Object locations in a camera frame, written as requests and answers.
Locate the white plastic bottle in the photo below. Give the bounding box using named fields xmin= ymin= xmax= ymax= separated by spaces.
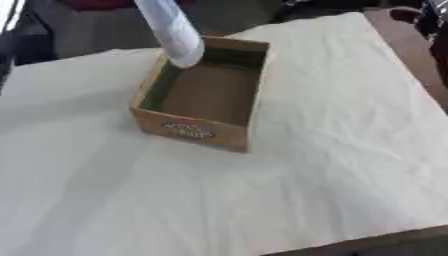
xmin=133 ymin=0 xmax=207 ymax=69

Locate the tan cardboard box green inside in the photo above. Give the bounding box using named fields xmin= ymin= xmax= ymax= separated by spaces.
xmin=127 ymin=35 xmax=272 ymax=154

